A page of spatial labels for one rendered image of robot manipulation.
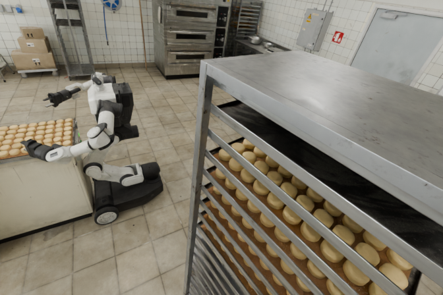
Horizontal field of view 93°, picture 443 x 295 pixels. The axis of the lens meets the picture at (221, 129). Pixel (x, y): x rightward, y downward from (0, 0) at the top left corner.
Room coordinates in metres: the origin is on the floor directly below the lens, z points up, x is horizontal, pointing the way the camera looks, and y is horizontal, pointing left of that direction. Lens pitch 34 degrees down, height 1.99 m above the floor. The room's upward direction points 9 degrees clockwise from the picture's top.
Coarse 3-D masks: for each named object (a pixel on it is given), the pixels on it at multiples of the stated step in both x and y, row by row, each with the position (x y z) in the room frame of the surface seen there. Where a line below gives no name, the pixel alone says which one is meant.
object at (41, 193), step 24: (0, 168) 0.88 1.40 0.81; (24, 168) 0.94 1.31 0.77; (48, 168) 1.01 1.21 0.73; (72, 168) 1.08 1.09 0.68; (0, 192) 0.84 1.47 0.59; (24, 192) 0.90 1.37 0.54; (48, 192) 0.97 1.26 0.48; (72, 192) 1.05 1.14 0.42; (0, 216) 0.80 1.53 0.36; (24, 216) 0.86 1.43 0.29; (48, 216) 0.93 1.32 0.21; (72, 216) 1.01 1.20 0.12; (0, 240) 0.76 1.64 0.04
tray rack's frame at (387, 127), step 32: (224, 64) 0.55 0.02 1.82; (256, 64) 0.60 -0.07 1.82; (288, 64) 0.65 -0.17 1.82; (320, 64) 0.72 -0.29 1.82; (256, 96) 0.41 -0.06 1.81; (288, 96) 0.40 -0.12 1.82; (320, 96) 0.43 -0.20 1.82; (352, 96) 0.46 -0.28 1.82; (384, 96) 0.50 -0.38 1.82; (416, 96) 0.54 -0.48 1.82; (320, 128) 0.31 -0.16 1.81; (352, 128) 0.31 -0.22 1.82; (384, 128) 0.33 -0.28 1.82; (416, 128) 0.35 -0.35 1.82; (352, 160) 0.26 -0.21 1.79; (384, 160) 0.24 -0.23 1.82; (416, 160) 0.25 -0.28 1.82; (416, 192) 0.20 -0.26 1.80
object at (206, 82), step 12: (204, 60) 0.56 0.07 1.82; (204, 72) 0.54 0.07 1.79; (204, 84) 0.54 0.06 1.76; (204, 96) 0.54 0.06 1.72; (204, 108) 0.54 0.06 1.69; (204, 120) 0.54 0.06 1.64; (204, 132) 0.55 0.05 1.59; (204, 144) 0.55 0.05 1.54; (204, 156) 0.56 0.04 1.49; (192, 168) 0.56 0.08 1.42; (192, 180) 0.55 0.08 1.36; (192, 192) 0.55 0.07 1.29; (192, 204) 0.54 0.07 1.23; (192, 216) 0.54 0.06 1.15; (192, 228) 0.54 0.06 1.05; (192, 240) 0.55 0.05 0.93; (192, 252) 0.55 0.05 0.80
